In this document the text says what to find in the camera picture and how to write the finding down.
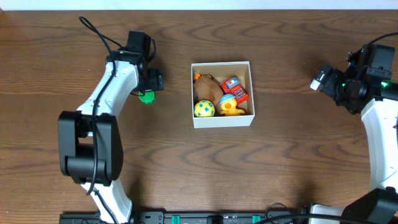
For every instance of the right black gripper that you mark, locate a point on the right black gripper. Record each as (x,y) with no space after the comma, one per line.
(328,84)

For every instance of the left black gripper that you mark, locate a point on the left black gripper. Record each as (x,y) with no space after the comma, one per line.
(154,81)

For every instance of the green round toy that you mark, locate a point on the green round toy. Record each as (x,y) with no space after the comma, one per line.
(147,97)

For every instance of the brown plush capybara toy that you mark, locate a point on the brown plush capybara toy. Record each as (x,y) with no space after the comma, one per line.
(205,87)

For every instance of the yellow ball with blue letters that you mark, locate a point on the yellow ball with blue letters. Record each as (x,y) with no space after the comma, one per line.
(204,108)

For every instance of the yellow rubber duck toy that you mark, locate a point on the yellow rubber duck toy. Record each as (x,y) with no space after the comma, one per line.
(228,104)

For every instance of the red toy fire truck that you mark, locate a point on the red toy fire truck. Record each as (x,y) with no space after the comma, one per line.
(234,87)

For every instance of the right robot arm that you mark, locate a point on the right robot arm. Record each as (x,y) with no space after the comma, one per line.
(375,99)

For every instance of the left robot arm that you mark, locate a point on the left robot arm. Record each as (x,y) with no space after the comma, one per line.
(89,142)

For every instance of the white cardboard box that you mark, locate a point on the white cardboard box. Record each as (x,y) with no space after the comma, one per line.
(219,72)

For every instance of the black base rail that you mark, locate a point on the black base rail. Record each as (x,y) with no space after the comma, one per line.
(175,218)

